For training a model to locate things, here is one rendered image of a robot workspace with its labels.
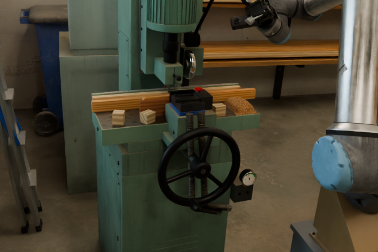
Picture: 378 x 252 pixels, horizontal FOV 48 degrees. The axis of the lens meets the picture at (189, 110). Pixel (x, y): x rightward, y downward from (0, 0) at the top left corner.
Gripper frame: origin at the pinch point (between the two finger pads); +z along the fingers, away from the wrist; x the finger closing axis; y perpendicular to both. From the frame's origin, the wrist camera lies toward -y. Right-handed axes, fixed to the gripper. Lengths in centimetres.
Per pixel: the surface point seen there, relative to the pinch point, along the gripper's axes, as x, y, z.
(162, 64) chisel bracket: 10.9, -33.1, 4.6
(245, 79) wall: -89, -93, -254
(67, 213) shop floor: 34, -150, -51
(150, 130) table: 35, -41, 9
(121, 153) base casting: 40, -53, 12
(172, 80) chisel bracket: 17.0, -32.0, 1.4
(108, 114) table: 24, -54, 14
